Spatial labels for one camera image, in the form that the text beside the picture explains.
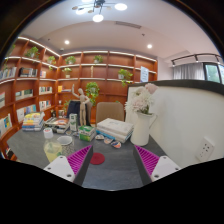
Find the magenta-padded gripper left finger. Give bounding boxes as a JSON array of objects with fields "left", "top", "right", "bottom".
[{"left": 43, "top": 144, "right": 95, "bottom": 187}]

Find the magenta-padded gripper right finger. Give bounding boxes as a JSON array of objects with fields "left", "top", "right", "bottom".
[{"left": 133, "top": 144, "right": 182, "bottom": 186}]

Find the yellow drink bottle white cap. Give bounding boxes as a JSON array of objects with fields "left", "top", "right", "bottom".
[{"left": 42, "top": 127, "right": 64, "bottom": 164}]

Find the flat round red coaster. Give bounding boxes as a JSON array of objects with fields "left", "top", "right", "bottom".
[{"left": 89, "top": 152, "right": 106, "bottom": 166}]

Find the green cardboard box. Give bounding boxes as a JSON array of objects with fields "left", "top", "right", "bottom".
[{"left": 78, "top": 124, "right": 98, "bottom": 143}]

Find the stack of dark books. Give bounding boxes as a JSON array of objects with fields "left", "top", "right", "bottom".
[{"left": 44, "top": 116, "right": 71, "bottom": 134}]

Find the green white upright carton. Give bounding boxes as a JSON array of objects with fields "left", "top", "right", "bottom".
[{"left": 68, "top": 113, "right": 79, "bottom": 132}]

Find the stack of colourful books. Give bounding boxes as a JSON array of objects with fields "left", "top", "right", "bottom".
[{"left": 21, "top": 112, "right": 46, "bottom": 132}]

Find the stack of white books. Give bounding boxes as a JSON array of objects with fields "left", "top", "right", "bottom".
[{"left": 95, "top": 117, "right": 135, "bottom": 144}]

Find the dark blue chair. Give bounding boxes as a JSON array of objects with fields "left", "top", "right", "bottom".
[{"left": 66, "top": 99, "right": 92, "bottom": 126}]

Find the wooden artist mannequin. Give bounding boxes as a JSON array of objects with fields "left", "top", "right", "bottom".
[{"left": 71, "top": 87, "right": 91, "bottom": 128}]

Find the pink white flower bouquet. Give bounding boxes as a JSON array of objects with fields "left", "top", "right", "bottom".
[{"left": 124, "top": 82, "right": 159, "bottom": 116}]

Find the tan upholstered chair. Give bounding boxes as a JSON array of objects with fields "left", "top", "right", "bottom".
[{"left": 95, "top": 101, "right": 126, "bottom": 125}]

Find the grey curtain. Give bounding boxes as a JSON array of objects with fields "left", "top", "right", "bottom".
[{"left": 172, "top": 62, "right": 205, "bottom": 81}]

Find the dark-framed window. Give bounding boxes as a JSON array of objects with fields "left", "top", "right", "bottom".
[{"left": 203, "top": 62, "right": 224, "bottom": 84}]

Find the ceiling air vent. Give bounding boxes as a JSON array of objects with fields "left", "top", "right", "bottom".
[{"left": 114, "top": 20, "right": 143, "bottom": 30}]

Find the multi-globe ceiling lamp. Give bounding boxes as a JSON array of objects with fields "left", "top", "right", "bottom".
[{"left": 71, "top": 0, "right": 128, "bottom": 23}]

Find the white wall socket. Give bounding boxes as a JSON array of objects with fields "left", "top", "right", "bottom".
[{"left": 195, "top": 137, "right": 215, "bottom": 163}]

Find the wooden wall shelf unit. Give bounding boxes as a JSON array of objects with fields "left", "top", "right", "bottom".
[{"left": 0, "top": 35, "right": 159, "bottom": 158}]

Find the dark curtain rail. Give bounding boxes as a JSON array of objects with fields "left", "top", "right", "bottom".
[{"left": 170, "top": 52, "right": 223, "bottom": 66}]

